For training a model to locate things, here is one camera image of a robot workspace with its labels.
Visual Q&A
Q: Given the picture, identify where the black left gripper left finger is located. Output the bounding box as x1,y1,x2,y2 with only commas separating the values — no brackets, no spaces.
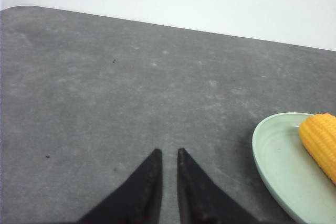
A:
77,148,163,223

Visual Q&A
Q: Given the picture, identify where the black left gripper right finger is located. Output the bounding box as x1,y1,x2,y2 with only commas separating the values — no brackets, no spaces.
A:
177,148,258,223

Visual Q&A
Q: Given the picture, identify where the yellow corn cob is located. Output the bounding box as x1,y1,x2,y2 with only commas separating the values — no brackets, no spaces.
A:
299,113,335,183

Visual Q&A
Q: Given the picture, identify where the light green plate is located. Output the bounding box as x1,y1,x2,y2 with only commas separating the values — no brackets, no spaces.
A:
252,112,335,223

